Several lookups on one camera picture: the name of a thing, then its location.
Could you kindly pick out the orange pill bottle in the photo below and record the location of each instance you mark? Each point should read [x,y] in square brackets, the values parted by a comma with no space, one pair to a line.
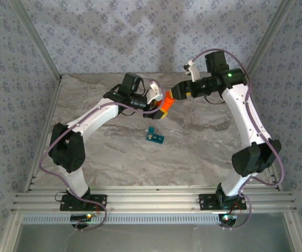
[165,105]

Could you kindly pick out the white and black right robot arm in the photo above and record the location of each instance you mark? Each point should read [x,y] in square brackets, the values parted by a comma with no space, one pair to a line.
[242,113]

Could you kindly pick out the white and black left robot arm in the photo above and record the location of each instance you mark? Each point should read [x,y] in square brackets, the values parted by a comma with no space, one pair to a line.
[67,148]

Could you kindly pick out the grey metal panel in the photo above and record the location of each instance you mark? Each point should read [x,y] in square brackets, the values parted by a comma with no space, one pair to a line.
[153,239]

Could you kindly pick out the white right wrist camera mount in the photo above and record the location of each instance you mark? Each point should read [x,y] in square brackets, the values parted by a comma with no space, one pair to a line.
[194,74]

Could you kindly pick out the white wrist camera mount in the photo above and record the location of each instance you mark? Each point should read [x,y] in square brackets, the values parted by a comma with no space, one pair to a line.
[155,92]
[194,74]

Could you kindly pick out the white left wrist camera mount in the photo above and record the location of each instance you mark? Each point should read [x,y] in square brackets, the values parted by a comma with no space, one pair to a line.
[155,92]

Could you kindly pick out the slanted aluminium frame post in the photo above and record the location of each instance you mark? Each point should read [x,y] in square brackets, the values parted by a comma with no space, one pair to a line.
[35,39]
[269,39]

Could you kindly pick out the wide aluminium frame rail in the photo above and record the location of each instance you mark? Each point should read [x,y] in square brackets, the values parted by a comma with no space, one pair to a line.
[153,199]

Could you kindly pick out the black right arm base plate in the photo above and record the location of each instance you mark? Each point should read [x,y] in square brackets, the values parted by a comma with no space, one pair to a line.
[208,202]

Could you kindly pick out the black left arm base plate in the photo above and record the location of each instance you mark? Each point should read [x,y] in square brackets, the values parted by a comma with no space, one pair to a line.
[98,202]

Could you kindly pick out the short aluminium frame leg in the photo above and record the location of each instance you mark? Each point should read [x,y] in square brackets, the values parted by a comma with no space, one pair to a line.
[9,232]
[296,232]

